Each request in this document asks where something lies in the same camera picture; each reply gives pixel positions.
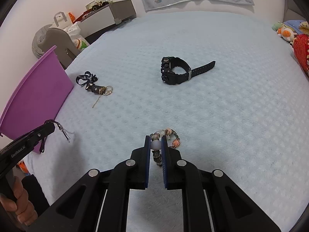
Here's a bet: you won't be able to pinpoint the black digital wristwatch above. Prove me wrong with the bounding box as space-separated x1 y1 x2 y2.
160 57 216 85

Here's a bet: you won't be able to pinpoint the red strawberry cushion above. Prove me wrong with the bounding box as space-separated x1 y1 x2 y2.
293 34 309 76

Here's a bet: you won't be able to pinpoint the black round toy speaker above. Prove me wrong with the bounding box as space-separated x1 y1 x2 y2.
92 1 109 11

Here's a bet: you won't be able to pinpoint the purple plastic basin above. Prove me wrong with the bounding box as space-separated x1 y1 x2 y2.
1 46 73 140

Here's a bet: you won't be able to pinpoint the light blue bed blanket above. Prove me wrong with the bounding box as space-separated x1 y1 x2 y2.
25 12 308 231

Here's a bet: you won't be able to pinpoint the multicolour beaded bracelet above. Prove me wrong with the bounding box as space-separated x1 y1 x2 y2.
149 128 181 167

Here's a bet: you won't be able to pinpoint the grey garment on chair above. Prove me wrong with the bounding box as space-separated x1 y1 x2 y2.
32 24 52 59

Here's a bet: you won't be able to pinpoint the white tote bag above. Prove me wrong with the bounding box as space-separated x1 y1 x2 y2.
50 12 73 29

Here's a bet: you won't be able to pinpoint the black ribbon keychain strap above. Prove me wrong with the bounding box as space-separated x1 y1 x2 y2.
75 71 114 109

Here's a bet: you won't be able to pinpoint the small plush toys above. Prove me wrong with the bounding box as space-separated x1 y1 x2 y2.
272 20 308 46

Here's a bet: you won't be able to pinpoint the grey office chair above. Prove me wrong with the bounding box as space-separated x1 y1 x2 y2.
38 28 81 70

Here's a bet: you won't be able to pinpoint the person's left hand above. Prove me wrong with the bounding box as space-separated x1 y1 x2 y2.
1 177 38 226

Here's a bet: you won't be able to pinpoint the white plastic bag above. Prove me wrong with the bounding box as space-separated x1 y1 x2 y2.
64 22 90 51

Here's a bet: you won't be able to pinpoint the silver chain necklace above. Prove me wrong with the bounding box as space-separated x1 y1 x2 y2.
44 119 75 153

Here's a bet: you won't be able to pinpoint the grey white bedside desk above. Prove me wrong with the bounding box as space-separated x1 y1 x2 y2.
78 0 136 38

